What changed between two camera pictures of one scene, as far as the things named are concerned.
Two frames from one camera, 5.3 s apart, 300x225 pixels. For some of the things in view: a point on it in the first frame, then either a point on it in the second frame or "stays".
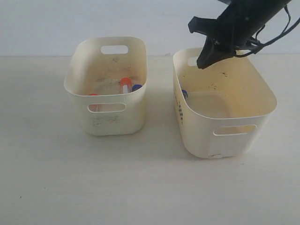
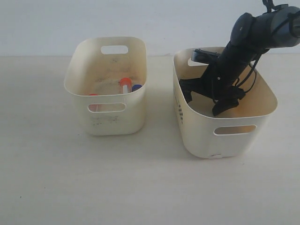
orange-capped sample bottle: [125, 85] stays
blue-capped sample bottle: [135, 87] stays
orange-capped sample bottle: [93, 107] stays
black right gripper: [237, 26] -> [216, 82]
